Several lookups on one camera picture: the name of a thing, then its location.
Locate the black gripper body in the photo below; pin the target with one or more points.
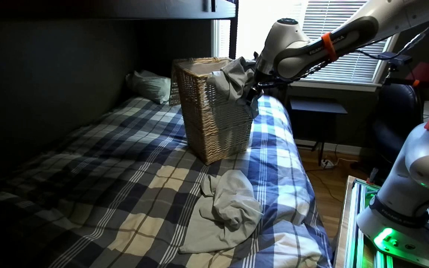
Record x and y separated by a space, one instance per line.
258 89

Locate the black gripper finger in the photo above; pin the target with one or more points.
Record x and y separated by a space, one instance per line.
254 108

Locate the grey cloth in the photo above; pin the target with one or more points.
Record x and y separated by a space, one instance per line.
233 80
229 212

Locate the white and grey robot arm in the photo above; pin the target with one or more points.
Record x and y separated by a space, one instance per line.
419 156

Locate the wicker laundry basket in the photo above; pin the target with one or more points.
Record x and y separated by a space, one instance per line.
214 126

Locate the small black side table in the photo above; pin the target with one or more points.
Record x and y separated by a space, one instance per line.
317 106

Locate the window with white blinds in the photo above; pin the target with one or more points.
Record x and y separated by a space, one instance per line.
345 63

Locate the white power strip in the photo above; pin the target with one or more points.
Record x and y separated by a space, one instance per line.
327 163

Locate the grey-green pillow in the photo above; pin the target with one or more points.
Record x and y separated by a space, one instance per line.
149 86

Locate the dark blue office chair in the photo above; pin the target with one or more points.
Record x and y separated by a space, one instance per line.
397 119

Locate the blue plaid bed cover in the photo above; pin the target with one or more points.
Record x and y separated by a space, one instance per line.
125 178

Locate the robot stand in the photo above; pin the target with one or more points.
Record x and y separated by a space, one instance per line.
348 230

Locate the dark bunk bed frame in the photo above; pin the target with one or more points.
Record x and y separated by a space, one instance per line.
106 8

